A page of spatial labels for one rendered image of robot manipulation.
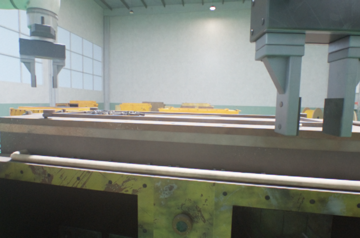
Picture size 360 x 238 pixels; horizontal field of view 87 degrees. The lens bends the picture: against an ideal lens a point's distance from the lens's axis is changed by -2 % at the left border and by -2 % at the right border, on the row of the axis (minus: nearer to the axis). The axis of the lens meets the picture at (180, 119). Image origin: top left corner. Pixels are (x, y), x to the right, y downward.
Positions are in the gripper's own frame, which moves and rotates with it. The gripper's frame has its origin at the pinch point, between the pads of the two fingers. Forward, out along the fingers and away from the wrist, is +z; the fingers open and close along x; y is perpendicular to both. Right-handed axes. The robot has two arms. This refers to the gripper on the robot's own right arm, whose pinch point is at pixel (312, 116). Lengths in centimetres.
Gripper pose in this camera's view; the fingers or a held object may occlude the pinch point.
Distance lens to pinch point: 25.3
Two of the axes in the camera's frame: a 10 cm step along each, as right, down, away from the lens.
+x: 10.0, 0.2, -0.1
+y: -0.2, 0.9, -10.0
